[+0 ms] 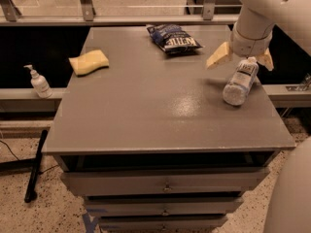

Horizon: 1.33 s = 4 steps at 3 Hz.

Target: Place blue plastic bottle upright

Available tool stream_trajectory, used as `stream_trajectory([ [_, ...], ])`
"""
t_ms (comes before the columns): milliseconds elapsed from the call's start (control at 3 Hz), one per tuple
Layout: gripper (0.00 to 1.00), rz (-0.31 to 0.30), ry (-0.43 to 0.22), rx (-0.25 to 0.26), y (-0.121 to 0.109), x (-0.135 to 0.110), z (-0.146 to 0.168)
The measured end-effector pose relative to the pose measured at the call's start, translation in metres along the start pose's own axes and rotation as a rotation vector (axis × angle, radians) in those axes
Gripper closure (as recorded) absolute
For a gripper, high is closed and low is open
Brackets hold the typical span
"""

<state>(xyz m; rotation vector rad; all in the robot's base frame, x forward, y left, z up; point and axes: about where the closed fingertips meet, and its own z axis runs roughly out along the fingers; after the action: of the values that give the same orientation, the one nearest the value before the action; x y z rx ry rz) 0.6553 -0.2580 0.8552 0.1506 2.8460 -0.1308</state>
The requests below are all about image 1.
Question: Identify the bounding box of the blue chips bag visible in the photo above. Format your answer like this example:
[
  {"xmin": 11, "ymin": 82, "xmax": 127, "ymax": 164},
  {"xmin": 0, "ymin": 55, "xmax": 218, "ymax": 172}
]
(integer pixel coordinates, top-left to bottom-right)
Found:
[{"xmin": 147, "ymin": 24, "xmax": 202, "ymax": 54}]

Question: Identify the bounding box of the white pump dispenser bottle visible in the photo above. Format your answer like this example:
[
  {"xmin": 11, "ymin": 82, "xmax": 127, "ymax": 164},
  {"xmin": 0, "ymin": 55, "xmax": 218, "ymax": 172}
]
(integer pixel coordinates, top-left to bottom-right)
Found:
[{"xmin": 24, "ymin": 64, "xmax": 52, "ymax": 98}]

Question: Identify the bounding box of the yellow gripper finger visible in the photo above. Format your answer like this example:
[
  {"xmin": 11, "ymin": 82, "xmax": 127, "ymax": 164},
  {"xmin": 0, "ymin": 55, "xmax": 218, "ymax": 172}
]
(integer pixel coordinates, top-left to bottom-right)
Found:
[
  {"xmin": 257, "ymin": 49, "xmax": 274, "ymax": 71},
  {"xmin": 206, "ymin": 42, "xmax": 233, "ymax": 69}
]

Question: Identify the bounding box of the clear plastic water bottle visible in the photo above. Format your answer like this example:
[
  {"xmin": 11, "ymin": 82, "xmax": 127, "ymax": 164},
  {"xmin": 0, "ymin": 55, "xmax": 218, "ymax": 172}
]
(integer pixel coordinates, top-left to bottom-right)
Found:
[{"xmin": 223, "ymin": 57, "xmax": 259, "ymax": 106}]

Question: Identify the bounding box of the grey metal railing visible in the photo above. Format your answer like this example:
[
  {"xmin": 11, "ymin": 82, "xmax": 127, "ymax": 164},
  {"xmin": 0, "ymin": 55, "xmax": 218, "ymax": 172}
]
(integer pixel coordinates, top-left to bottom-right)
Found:
[{"xmin": 0, "ymin": 0, "xmax": 241, "ymax": 26}]

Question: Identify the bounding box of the grey drawer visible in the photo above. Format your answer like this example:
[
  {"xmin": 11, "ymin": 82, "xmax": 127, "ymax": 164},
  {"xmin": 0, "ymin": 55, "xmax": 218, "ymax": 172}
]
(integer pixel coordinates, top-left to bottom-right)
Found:
[
  {"xmin": 85, "ymin": 197, "xmax": 243, "ymax": 216},
  {"xmin": 61, "ymin": 168, "xmax": 269, "ymax": 196},
  {"xmin": 98, "ymin": 215, "xmax": 227, "ymax": 231}
]

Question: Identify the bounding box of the black floor cable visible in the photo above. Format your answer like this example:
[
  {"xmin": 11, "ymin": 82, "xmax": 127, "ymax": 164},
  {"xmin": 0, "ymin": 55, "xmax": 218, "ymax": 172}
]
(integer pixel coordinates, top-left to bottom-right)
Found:
[{"xmin": 0, "ymin": 139, "xmax": 21, "ymax": 162}]

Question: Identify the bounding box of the black floor stand leg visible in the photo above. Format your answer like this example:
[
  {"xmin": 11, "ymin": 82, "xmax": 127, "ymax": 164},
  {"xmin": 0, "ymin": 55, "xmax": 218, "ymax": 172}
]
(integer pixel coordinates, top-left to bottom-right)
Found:
[{"xmin": 24, "ymin": 130, "xmax": 48, "ymax": 203}]

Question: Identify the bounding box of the yellow sponge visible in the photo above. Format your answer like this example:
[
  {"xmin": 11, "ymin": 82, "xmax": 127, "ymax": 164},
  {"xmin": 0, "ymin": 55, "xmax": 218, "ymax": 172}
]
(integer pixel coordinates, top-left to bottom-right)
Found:
[{"xmin": 69, "ymin": 50, "xmax": 109, "ymax": 76}]

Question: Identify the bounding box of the bottom grey drawer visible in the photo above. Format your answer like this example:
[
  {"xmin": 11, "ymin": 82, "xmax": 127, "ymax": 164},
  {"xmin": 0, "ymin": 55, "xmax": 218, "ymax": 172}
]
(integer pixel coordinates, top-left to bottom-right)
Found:
[{"xmin": 98, "ymin": 215, "xmax": 227, "ymax": 231}]

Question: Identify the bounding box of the grey drawer cabinet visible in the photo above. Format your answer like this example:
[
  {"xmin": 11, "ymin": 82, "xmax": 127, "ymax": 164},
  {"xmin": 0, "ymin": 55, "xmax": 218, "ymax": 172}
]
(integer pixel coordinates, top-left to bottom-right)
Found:
[{"xmin": 42, "ymin": 24, "xmax": 296, "ymax": 233}]

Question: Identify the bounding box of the blue floor tape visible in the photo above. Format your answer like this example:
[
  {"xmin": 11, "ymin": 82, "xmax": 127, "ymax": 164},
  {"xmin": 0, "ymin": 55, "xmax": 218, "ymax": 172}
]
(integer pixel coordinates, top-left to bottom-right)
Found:
[{"xmin": 82, "ymin": 211, "xmax": 107, "ymax": 233}]

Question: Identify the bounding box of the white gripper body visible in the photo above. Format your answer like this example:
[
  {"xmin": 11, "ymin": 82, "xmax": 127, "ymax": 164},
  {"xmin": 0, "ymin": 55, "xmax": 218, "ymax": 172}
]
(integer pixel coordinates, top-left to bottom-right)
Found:
[{"xmin": 229, "ymin": 22, "xmax": 273, "ymax": 57}]

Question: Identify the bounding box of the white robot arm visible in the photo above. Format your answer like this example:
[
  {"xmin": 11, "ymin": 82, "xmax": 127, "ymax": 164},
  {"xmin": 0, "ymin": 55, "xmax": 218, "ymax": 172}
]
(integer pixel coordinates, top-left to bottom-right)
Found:
[{"xmin": 206, "ymin": 0, "xmax": 311, "ymax": 233}]

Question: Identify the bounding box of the top grey drawer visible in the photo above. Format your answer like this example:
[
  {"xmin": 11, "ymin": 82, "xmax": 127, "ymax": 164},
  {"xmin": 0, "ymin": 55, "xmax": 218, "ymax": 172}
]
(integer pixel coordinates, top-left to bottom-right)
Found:
[{"xmin": 61, "ymin": 168, "xmax": 269, "ymax": 196}]

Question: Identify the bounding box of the middle grey drawer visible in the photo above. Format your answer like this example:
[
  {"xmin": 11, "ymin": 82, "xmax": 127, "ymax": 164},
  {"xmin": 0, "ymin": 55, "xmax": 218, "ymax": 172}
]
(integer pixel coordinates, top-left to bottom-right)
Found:
[{"xmin": 85, "ymin": 197, "xmax": 243, "ymax": 216}]

